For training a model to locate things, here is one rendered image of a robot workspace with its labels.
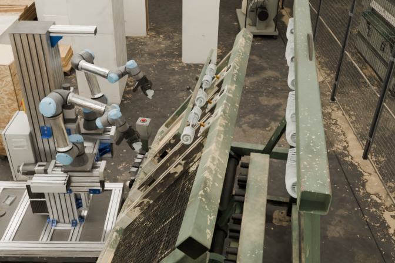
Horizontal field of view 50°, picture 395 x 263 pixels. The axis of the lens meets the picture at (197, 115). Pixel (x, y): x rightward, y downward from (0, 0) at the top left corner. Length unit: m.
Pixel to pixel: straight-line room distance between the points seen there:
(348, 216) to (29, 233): 3.05
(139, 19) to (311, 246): 7.09
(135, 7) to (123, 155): 3.82
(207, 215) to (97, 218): 2.48
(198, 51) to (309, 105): 5.44
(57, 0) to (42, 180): 4.50
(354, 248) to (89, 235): 2.42
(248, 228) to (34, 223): 2.73
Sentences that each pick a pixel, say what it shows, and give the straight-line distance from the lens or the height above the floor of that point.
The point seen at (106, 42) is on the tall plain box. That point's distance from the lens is 5.65.
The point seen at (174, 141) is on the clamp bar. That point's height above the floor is 1.24.
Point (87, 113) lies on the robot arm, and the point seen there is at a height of 1.21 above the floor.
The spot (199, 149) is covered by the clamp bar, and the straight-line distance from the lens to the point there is 2.45.
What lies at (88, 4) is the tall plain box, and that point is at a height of 1.46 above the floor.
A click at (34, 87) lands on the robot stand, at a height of 1.62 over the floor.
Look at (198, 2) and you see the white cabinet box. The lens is 6.91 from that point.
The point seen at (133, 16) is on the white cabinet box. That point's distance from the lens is 8.31.
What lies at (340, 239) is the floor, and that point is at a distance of 4.41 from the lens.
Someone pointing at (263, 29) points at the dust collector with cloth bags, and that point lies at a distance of 8.45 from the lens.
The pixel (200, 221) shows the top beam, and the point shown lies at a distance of 1.69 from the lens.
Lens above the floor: 3.12
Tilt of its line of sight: 32 degrees down
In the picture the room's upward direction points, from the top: 2 degrees clockwise
